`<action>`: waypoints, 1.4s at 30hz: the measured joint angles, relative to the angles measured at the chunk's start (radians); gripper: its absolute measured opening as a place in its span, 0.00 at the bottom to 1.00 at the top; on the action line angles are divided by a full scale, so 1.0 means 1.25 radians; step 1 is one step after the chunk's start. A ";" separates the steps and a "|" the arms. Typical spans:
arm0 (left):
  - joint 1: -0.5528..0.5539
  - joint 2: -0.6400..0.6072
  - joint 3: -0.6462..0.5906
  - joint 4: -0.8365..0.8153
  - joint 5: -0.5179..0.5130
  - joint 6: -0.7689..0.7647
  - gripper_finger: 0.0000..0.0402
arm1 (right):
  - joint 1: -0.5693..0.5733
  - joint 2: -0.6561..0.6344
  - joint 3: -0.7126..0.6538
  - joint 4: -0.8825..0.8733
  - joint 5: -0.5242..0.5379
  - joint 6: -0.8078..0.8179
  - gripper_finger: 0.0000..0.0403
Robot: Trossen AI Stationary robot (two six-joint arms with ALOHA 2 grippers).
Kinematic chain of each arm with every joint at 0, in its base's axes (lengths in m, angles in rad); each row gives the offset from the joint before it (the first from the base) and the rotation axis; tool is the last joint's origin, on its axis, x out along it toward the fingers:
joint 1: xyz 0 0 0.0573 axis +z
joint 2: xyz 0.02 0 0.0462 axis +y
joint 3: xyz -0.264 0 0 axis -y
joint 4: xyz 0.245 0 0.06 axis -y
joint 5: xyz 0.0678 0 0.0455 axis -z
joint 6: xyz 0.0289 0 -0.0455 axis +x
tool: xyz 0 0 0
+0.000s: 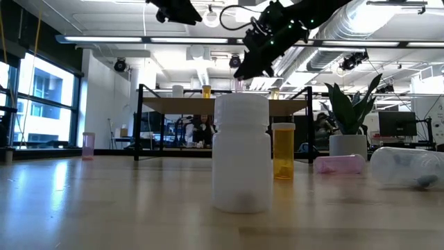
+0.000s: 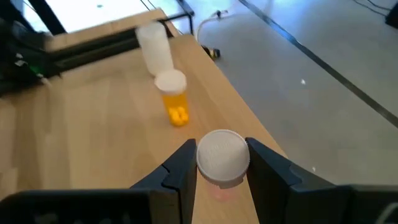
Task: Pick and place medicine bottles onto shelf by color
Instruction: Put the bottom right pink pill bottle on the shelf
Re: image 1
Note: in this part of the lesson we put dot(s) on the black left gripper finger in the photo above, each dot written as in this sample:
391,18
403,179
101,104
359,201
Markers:
185,14

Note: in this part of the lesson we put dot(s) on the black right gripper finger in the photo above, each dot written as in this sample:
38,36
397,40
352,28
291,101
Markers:
253,66

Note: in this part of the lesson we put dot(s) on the yellow medicine bottle white cap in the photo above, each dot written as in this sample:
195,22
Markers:
275,94

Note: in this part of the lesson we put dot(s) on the orange medicine bottle white cap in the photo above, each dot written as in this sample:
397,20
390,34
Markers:
283,156
206,92

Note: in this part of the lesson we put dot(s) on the slim white opaque bottle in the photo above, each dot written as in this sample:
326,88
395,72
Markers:
177,92

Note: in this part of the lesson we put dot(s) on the wide white opaque bottle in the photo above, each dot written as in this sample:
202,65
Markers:
241,156

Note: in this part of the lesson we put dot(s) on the clear bottle blue pills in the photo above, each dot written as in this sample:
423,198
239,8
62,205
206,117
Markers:
406,166

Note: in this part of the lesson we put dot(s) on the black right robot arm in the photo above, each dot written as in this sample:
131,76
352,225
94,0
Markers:
312,10

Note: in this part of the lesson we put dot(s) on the wooden shelf riser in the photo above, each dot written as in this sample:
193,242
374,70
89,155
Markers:
173,106

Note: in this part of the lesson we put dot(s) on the black ceiling spotlight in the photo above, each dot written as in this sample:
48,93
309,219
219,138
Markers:
350,62
234,62
120,65

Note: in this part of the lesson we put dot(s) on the long ceiling light strip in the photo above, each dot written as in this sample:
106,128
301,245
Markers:
104,39

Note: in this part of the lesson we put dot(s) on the black partition screen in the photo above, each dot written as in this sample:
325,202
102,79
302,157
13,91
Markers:
301,133

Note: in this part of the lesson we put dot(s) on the person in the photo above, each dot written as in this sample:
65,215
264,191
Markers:
203,132
322,128

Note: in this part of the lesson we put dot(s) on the green plant in white pot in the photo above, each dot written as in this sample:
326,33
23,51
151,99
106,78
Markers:
348,146

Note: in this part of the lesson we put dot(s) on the cardboard box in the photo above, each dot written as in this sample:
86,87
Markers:
123,132

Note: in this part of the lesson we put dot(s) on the large window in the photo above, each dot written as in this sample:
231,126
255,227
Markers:
45,87

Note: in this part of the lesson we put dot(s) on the black computer monitor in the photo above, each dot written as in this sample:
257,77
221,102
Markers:
397,123

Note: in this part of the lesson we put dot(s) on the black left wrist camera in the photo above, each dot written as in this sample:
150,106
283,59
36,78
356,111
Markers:
160,16

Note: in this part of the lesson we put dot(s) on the silver ventilation duct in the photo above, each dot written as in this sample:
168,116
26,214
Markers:
333,52

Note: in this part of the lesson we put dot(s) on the black aluminium rig frame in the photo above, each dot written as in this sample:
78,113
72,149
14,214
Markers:
114,152

